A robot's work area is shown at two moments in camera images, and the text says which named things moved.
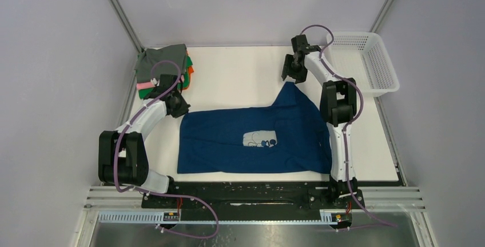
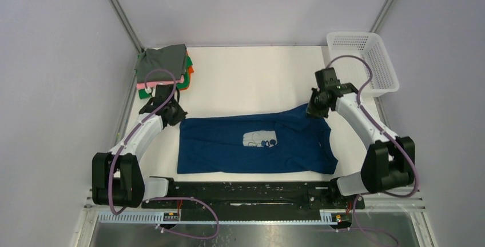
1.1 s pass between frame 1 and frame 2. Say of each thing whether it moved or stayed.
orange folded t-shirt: stayed
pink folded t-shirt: stayed
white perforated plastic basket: stayed
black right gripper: moved
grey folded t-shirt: stayed
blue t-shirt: moved
